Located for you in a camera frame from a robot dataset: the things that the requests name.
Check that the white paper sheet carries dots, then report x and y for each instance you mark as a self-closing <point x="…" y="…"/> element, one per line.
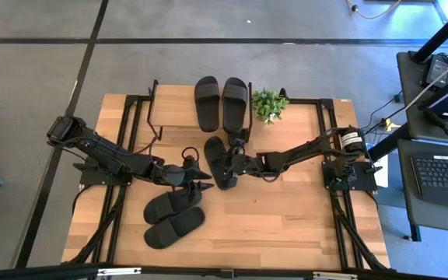
<point x="382" y="177"/>

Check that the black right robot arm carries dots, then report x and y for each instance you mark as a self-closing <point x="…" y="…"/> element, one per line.
<point x="305" y="153"/>

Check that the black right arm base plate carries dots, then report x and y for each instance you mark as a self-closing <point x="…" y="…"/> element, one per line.
<point x="364" y="177"/>

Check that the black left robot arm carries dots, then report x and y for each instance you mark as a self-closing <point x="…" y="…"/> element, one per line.
<point x="103" y="151"/>

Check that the yellow plug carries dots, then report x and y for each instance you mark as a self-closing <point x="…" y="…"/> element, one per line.
<point x="391" y="124"/>

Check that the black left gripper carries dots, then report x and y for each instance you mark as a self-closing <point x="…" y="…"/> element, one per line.
<point x="171" y="175"/>

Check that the green plant in white pot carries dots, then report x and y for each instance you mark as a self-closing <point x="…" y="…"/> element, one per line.
<point x="269" y="105"/>

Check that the dark grey desk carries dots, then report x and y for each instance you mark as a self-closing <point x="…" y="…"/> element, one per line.
<point x="407" y="210"/>
<point x="408" y="101"/>

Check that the black power adapter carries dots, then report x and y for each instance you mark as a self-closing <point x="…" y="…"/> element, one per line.
<point x="438" y="70"/>

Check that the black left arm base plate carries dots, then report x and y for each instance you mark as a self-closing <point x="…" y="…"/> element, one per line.
<point x="92" y="179"/>

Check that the wooden shelf with black frame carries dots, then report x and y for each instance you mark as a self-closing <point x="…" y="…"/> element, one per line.
<point x="173" y="105"/>

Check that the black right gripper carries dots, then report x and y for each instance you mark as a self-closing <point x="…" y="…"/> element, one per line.
<point x="253" y="164"/>

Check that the black aluminium table frame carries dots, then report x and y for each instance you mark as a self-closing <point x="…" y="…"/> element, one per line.
<point x="305" y="102"/>

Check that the black keyboard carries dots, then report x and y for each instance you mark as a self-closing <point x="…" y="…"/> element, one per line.
<point x="442" y="175"/>

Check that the black stand pole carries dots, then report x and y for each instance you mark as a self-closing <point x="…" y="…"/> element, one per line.
<point x="389" y="143"/>
<point x="442" y="33"/>

